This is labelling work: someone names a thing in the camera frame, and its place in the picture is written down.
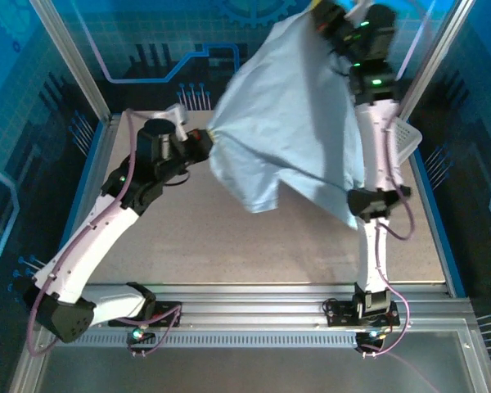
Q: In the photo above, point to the light blue t-shirt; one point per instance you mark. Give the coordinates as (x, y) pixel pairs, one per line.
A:
(286, 123)

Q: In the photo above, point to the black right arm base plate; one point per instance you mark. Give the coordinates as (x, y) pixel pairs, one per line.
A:
(339, 315)

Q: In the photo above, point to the white plastic mesh basket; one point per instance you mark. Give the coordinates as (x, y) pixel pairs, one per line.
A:
(407, 137)

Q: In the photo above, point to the aluminium frame rail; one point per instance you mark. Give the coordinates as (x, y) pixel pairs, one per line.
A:
(249, 311)

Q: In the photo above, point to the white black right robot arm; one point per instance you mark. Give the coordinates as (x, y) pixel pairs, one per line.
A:
(376, 143)

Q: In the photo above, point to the aluminium frame post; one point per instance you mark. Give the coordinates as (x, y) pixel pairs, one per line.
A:
(433, 57)
(71, 61)

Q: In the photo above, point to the black connector module with LED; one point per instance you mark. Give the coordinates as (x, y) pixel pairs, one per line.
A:
(137, 335)
(372, 335)

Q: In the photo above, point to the blue table side trim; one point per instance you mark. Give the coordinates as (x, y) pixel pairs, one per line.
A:
(430, 184)
(91, 157)

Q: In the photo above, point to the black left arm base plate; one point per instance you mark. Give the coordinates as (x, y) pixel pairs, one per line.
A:
(169, 305)

